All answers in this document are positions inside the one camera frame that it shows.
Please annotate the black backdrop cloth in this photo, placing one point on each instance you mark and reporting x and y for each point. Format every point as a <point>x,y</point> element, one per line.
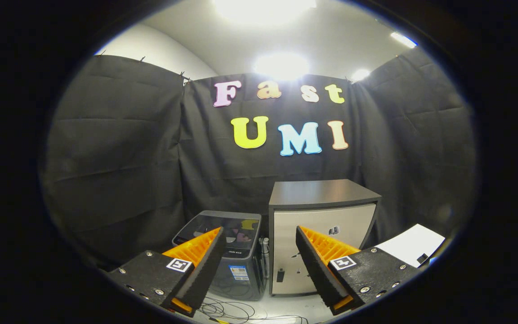
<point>119,148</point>

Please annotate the grey cabinet with beige door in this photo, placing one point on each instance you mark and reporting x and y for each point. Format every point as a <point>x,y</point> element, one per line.
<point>322,193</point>

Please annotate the dark grey washing machine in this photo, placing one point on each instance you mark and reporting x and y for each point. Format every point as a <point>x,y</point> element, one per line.
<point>236,288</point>

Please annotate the large ceiling light panel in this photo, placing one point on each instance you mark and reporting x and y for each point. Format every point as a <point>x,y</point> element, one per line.
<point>263,9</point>

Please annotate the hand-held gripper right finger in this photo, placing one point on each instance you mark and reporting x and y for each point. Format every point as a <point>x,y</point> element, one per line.
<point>315,265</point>

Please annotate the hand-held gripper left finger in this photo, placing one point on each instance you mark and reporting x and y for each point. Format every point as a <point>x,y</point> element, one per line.
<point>205,265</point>

